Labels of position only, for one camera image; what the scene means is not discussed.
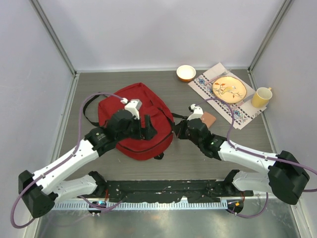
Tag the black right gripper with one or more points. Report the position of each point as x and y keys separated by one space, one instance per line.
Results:
x=179 y=130

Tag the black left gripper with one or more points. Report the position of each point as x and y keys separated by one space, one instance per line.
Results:
x=146 y=133

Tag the red student backpack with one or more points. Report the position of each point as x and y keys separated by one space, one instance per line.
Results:
x=161 y=117

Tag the brown leather wallet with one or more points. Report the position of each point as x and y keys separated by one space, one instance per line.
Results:
x=208 y=119

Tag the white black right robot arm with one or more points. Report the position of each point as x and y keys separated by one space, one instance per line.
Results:
x=279 y=174

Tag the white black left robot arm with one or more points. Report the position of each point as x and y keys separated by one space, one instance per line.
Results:
x=37 y=189

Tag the white orange bowl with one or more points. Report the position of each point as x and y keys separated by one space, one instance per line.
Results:
x=186 y=73

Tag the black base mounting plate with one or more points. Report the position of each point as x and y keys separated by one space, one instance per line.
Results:
x=168 y=191

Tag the yellow bird plate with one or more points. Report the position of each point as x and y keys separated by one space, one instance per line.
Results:
x=229 y=89

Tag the yellow mug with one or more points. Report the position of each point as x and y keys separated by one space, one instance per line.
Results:
x=261 y=97

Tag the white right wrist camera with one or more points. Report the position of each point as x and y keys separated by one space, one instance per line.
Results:
x=196 y=112

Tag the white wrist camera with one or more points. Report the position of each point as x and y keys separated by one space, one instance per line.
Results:
x=196 y=112
x=132 y=106

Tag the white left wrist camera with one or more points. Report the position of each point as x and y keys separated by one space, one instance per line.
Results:
x=132 y=106

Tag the pink handled knife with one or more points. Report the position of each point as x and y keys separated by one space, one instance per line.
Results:
x=244 y=100

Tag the pink handled fork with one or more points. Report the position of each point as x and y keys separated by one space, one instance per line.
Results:
x=227 y=71

